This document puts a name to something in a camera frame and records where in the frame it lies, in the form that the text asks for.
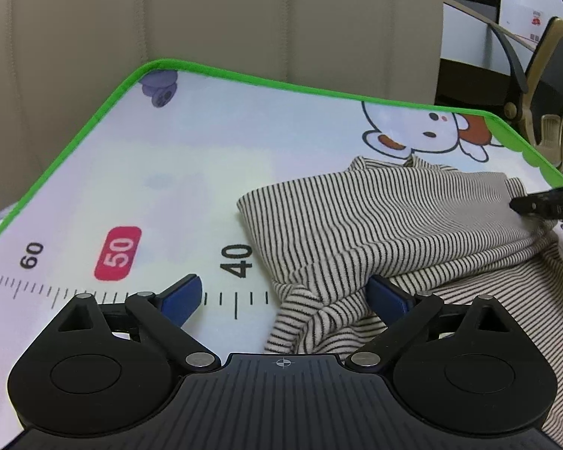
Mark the black and tan office chair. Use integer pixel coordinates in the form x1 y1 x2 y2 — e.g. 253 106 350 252
491 16 563 172

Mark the white desk with black legs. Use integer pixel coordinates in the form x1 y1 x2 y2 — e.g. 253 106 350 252
435 0 534 117

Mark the beige striped knit sweater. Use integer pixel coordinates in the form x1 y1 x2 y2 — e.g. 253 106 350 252
238 156 563 446

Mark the beige padded headboard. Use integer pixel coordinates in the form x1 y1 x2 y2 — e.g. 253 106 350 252
0 0 443 210

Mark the cartoon play mat green border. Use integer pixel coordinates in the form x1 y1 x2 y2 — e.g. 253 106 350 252
0 62 563 448

